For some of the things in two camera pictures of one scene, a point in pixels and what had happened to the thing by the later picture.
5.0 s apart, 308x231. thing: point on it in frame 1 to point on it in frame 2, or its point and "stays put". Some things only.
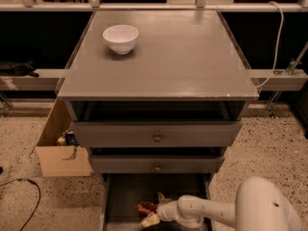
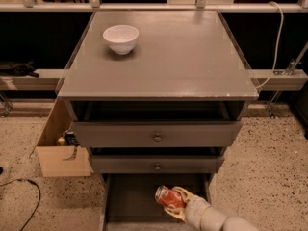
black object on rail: [24, 68] stays put
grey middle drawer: [158, 164] stays put
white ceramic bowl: [121, 38] stays put
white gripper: [164, 210] to [193, 210]
